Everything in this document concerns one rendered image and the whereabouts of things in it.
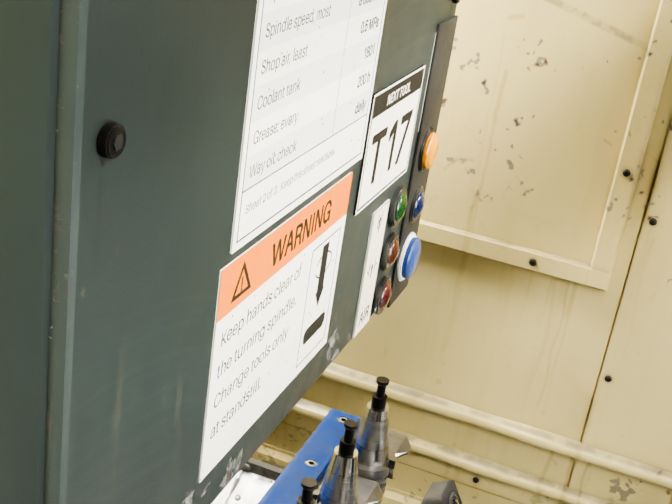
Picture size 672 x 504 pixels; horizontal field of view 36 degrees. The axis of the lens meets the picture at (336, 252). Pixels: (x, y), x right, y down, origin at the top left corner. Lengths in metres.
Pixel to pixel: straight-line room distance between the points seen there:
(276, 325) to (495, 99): 0.95
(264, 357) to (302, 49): 0.15
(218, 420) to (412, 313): 1.10
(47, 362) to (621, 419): 1.28
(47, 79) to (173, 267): 0.11
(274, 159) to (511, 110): 0.99
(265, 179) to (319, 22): 0.07
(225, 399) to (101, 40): 0.21
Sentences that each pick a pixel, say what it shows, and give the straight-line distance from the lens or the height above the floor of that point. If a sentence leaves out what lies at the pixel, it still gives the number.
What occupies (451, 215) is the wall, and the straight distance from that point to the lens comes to 1.47.
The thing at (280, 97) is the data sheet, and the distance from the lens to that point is 0.43.
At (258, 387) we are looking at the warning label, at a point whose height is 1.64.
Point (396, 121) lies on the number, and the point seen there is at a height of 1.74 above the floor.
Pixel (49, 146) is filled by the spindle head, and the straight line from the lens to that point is 0.30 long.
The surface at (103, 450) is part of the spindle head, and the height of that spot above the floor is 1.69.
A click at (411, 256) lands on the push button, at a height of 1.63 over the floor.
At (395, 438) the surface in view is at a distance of 1.27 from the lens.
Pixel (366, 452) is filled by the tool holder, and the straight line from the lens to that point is 1.19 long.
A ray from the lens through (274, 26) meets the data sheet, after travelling 0.41.
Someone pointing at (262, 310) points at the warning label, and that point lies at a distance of 0.47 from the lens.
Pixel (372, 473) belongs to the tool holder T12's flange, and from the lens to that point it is 1.19.
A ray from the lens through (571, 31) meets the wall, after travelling 1.38.
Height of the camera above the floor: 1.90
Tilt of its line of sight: 23 degrees down
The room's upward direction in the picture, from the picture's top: 9 degrees clockwise
